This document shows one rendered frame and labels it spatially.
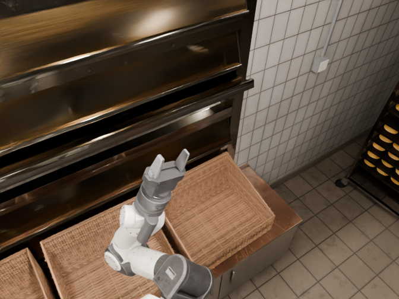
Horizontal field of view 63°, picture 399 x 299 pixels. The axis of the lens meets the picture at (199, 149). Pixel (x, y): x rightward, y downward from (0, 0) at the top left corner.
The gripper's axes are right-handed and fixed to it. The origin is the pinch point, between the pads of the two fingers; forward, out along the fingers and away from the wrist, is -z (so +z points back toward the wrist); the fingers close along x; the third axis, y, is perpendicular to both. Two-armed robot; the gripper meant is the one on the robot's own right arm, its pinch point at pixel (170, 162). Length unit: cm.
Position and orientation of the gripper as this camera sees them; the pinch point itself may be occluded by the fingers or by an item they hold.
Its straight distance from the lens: 82.2
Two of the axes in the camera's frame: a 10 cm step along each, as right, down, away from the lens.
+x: -7.1, 1.6, -6.9
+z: -4.0, 7.2, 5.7
